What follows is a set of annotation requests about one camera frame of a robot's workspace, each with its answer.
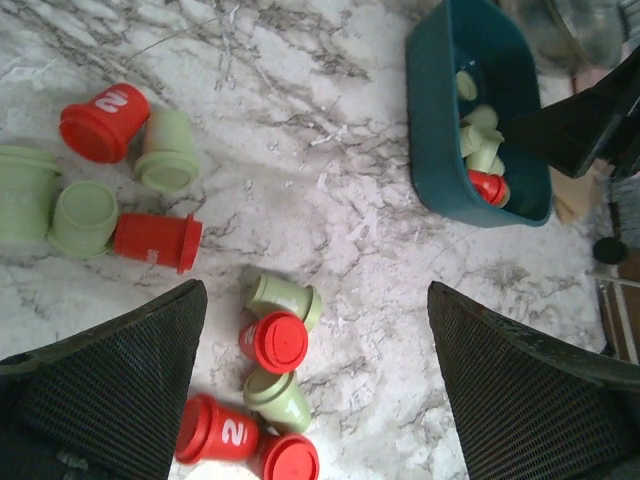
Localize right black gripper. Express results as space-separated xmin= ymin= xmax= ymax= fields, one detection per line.
xmin=504 ymin=50 xmax=639 ymax=180

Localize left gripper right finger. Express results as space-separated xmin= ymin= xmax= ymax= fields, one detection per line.
xmin=427 ymin=282 xmax=639 ymax=479

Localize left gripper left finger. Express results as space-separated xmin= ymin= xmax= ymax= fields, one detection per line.
xmin=1 ymin=280 xmax=207 ymax=479

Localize red coffee capsule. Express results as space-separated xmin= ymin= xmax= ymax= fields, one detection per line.
xmin=257 ymin=434 xmax=320 ymax=480
xmin=468 ymin=170 xmax=511 ymax=208
xmin=175 ymin=394 xmax=260 ymax=464
xmin=59 ymin=83 xmax=150 ymax=164
xmin=113 ymin=213 xmax=203 ymax=274
xmin=238 ymin=311 xmax=309 ymax=374

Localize green coffee capsule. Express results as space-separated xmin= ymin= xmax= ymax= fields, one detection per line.
xmin=454 ymin=70 xmax=478 ymax=101
xmin=134 ymin=108 xmax=200 ymax=193
xmin=245 ymin=274 xmax=323 ymax=332
xmin=461 ymin=104 xmax=499 ymax=130
xmin=243 ymin=367 xmax=312 ymax=434

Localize teal plastic storage basket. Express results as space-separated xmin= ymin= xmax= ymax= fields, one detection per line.
xmin=406 ymin=0 xmax=552 ymax=228

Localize brown cardboard sheet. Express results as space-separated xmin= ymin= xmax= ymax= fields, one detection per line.
xmin=550 ymin=168 xmax=604 ymax=225

